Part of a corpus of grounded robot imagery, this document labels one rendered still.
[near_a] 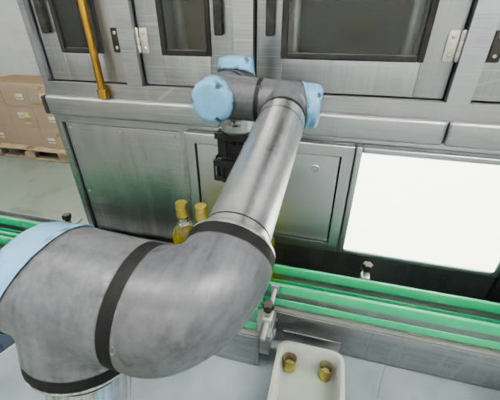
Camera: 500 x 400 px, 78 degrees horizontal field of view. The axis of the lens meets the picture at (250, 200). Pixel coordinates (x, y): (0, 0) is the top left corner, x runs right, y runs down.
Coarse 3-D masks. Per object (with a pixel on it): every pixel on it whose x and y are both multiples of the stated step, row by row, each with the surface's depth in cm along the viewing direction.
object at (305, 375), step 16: (304, 352) 83; (320, 352) 81; (336, 352) 81; (304, 368) 84; (336, 368) 81; (272, 384) 74; (288, 384) 81; (304, 384) 81; (320, 384) 81; (336, 384) 78
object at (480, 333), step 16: (288, 288) 84; (304, 288) 83; (288, 304) 87; (304, 304) 86; (320, 304) 84; (336, 304) 83; (352, 304) 81; (368, 304) 80; (384, 304) 79; (352, 320) 84; (368, 320) 82; (384, 320) 81; (400, 320) 80; (416, 320) 79; (432, 320) 77; (448, 320) 76; (464, 320) 75; (432, 336) 80; (448, 336) 78; (464, 336) 77; (480, 336) 76; (496, 336) 75
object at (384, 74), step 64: (64, 0) 82; (128, 0) 76; (192, 0) 74; (256, 0) 72; (320, 0) 68; (384, 0) 65; (448, 0) 62; (64, 64) 91; (128, 64) 84; (192, 64) 82; (256, 64) 78; (320, 64) 74; (384, 64) 71; (448, 64) 68; (64, 128) 101; (128, 128) 96; (192, 128) 89; (320, 128) 77; (384, 128) 74; (448, 128) 71; (128, 192) 109; (320, 256) 101
